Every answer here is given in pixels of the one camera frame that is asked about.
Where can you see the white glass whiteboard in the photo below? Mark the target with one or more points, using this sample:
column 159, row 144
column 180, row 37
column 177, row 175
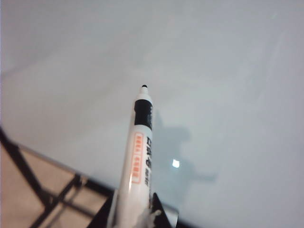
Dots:
column 213, row 71

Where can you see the white black whiteboard marker pen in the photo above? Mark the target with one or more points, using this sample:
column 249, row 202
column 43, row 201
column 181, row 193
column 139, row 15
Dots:
column 139, row 154

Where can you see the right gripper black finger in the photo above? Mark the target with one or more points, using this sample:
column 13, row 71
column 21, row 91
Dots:
column 169, row 218

